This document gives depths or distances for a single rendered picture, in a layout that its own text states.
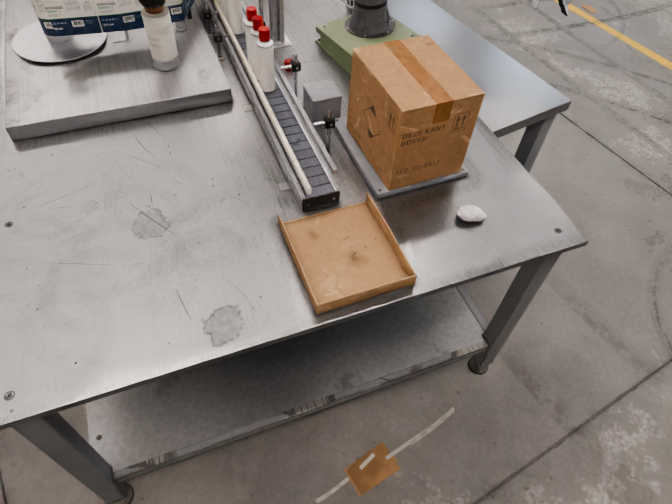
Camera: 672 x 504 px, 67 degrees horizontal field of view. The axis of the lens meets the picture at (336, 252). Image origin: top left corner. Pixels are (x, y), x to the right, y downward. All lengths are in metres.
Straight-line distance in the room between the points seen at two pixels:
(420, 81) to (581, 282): 1.49
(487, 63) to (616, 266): 1.19
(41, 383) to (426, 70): 1.18
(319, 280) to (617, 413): 1.43
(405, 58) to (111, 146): 0.90
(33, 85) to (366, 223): 1.16
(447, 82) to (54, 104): 1.18
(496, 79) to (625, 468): 1.48
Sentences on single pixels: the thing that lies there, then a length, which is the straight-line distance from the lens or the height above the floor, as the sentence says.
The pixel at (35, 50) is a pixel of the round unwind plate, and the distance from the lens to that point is 2.11.
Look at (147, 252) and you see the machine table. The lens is 1.38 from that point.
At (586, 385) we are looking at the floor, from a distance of 2.32.
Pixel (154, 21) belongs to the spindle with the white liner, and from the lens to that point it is 1.82.
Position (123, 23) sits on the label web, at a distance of 2.06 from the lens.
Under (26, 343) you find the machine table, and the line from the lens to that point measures 1.33.
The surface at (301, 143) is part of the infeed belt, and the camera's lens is 1.55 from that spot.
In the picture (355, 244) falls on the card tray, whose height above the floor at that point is 0.83.
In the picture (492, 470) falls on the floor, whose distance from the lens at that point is 2.05.
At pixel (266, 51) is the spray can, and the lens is 1.67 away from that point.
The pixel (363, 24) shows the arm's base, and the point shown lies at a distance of 2.03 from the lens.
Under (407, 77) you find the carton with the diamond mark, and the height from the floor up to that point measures 1.12.
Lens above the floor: 1.87
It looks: 51 degrees down
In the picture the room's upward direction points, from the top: 5 degrees clockwise
